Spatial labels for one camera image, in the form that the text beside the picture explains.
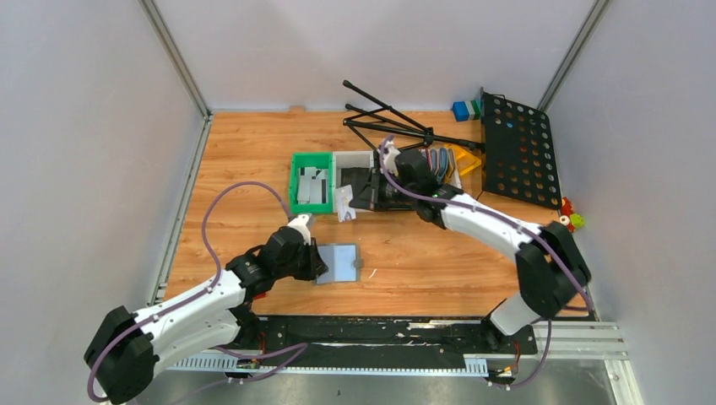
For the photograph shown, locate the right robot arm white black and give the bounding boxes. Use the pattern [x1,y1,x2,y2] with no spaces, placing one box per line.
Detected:
[346,144,591,353]

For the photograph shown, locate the white silver credit card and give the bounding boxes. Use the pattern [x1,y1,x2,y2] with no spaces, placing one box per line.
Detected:
[334,185,356,223]

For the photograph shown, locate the small colourful toy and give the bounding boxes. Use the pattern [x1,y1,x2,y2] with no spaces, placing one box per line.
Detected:
[559,197,585,233]

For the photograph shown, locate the white cards in green bin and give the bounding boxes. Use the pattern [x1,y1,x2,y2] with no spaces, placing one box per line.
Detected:
[296,167,328,204]

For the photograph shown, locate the blue green toy blocks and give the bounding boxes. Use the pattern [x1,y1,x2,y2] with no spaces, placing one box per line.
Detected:
[451,100,483,122]

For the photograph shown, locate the black music stand tripod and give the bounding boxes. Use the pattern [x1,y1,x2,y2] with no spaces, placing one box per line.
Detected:
[342,79,485,152]

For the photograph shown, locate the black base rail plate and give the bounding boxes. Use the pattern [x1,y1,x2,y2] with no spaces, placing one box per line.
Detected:
[167,314,552,378]

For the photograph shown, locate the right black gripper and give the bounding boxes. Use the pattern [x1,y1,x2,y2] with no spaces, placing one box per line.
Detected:
[350,167,417,212]

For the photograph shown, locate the yellow triangle frame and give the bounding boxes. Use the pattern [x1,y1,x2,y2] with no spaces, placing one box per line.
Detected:
[446,144,482,176]

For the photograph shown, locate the black perforated stand plate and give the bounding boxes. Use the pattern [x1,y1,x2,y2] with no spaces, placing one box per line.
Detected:
[480,92,562,210]

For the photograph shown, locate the white bin with wallets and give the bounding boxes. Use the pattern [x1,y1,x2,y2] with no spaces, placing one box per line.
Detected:
[401,148,469,221]

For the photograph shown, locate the white plastic bin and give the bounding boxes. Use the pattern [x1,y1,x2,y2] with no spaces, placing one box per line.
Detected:
[331,151,374,213]

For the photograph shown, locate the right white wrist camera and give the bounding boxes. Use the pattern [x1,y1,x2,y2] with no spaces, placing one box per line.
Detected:
[381,141,400,173]

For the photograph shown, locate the grey card holder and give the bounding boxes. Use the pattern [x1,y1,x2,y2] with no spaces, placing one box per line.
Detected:
[315,244,363,285]

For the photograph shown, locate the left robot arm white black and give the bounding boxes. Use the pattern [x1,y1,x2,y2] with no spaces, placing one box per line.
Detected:
[84,215,327,404]

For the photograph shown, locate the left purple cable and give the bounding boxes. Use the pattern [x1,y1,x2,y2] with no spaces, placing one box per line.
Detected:
[86,181,295,403]

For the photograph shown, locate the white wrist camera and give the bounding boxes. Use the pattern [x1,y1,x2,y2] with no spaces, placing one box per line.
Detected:
[381,141,400,173]
[287,213,316,245]

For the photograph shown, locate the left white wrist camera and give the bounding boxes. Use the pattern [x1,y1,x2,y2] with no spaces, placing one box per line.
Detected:
[287,213,316,245]

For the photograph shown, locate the green plastic bin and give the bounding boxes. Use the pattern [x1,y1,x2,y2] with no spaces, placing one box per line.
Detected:
[289,152,334,214]

